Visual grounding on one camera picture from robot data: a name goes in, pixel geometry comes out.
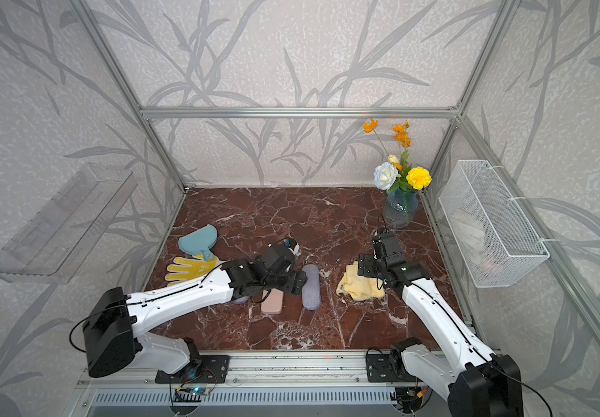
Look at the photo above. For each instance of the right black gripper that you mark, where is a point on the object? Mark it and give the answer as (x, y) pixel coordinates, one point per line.
(365, 264)

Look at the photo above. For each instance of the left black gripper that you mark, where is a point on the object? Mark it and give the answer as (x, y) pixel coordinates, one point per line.
(287, 286)

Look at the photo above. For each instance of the pink eyeglass case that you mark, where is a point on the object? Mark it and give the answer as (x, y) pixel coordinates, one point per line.
(273, 303)

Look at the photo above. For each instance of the yellow microfiber cloth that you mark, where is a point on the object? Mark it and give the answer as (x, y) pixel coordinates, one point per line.
(359, 288)

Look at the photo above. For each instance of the blue-grey fabric eyeglass case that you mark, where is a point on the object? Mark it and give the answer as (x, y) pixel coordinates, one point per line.
(241, 300)

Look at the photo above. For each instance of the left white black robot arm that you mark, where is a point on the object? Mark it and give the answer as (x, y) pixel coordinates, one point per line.
(118, 332)

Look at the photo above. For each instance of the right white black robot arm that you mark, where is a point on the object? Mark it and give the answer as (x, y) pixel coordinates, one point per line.
(469, 375)

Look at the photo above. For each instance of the glass flower vase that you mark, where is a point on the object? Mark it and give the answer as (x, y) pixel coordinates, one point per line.
(400, 208)

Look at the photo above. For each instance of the yellow white work glove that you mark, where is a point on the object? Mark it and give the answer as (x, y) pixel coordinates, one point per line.
(187, 269)

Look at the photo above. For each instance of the artificial flower bouquet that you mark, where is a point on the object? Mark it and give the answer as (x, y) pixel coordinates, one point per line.
(397, 172)

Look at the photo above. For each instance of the white items in basket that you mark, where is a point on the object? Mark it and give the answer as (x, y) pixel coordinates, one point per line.
(468, 230)

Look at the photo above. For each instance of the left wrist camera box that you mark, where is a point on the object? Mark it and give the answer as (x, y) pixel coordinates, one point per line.
(292, 245)

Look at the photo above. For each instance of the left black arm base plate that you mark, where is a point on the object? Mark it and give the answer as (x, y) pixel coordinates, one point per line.
(209, 369)

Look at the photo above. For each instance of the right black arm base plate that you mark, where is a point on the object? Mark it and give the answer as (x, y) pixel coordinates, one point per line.
(386, 367)

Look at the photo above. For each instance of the aluminium front rail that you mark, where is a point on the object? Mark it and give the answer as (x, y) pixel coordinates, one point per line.
(323, 369)

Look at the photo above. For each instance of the white wire mesh basket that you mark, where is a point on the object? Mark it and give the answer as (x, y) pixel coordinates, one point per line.
(513, 248)

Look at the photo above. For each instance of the clear acrylic wall shelf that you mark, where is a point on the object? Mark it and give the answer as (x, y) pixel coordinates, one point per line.
(52, 246)

